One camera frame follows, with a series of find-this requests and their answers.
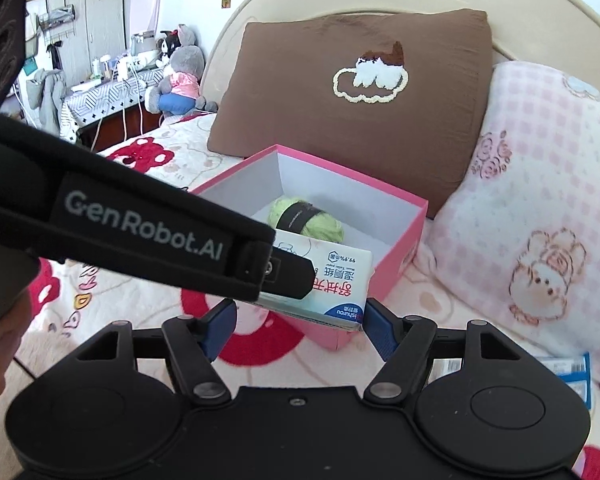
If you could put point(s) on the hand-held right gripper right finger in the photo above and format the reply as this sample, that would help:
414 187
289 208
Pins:
382 332

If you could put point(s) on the blue wipes packet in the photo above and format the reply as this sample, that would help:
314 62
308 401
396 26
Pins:
570 370

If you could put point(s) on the black and white plush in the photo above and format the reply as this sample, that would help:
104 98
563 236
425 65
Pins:
166 47

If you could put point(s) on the brown pillow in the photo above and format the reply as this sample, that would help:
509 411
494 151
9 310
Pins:
290 110

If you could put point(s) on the person's left hand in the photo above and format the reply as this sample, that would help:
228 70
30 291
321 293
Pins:
0 375

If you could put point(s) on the pink checked pillow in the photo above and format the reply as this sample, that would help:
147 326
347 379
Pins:
530 185

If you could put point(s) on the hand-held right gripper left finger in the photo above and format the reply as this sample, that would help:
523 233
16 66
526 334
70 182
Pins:
219 330

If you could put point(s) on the white tissue packet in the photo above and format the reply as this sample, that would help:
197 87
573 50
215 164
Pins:
340 285

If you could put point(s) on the grey hanging garment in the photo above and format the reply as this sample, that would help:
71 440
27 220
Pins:
47 97

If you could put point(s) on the green yarn ball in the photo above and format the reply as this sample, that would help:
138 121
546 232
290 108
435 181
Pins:
325 225

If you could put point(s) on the white cabinet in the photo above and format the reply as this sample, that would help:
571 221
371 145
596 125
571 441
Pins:
100 20

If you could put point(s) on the grey rabbit plush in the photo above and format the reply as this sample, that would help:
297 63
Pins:
185 65

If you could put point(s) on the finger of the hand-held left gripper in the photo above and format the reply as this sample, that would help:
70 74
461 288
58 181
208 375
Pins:
285 275

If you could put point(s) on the side table with patterned cloth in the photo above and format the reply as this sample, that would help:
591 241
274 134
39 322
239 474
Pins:
105 97

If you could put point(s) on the pink cardboard box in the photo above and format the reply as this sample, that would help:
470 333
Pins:
395 255

